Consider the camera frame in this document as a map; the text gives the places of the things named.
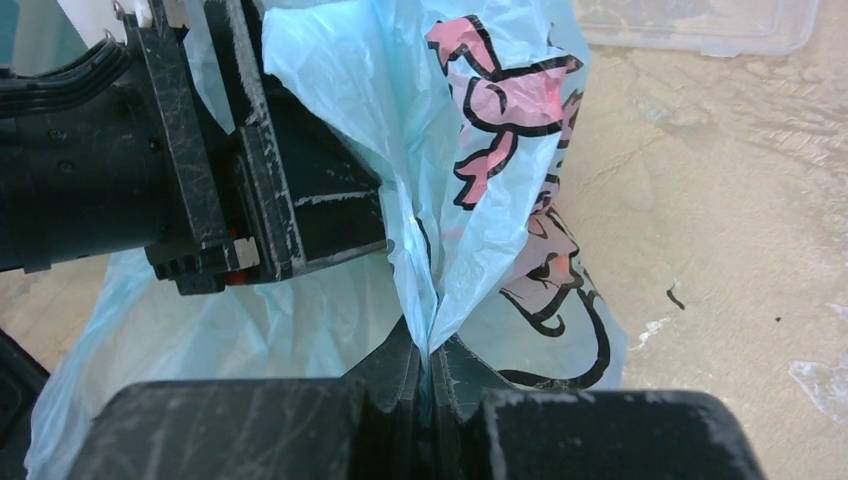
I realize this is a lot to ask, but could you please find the teal plastic tub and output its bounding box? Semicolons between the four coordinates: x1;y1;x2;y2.
1;0;87;75

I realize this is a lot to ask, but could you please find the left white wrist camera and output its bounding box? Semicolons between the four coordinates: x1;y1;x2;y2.
58;0;153;47

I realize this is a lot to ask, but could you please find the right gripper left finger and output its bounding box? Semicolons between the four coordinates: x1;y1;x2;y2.
69;322;419;479

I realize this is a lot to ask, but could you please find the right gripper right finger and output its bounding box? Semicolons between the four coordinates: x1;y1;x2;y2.
430;337;766;479

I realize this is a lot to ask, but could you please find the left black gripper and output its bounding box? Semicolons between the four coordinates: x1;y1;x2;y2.
1;1;385;295

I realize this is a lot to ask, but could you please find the clear plastic organizer box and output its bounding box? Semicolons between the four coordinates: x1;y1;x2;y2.
573;0;819;58

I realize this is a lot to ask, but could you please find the light blue plastic bag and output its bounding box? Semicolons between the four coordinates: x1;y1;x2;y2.
24;1;627;479

